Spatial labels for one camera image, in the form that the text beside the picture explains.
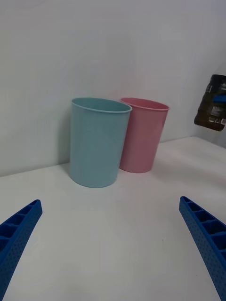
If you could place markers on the pink plastic bin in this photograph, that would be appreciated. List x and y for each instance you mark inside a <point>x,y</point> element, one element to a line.
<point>143,138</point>

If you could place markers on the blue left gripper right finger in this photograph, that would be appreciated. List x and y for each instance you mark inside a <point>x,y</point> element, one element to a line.
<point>207,237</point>

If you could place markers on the pale blue plastic bin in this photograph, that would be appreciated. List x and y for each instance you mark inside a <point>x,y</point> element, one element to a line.
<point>97,148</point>

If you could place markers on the black drink can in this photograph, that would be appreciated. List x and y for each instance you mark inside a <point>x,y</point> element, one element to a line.
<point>208,115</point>

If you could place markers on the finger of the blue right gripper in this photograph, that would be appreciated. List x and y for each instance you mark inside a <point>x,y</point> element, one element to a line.
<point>219,99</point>

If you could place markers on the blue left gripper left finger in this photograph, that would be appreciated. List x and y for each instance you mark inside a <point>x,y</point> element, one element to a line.
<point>16,237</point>

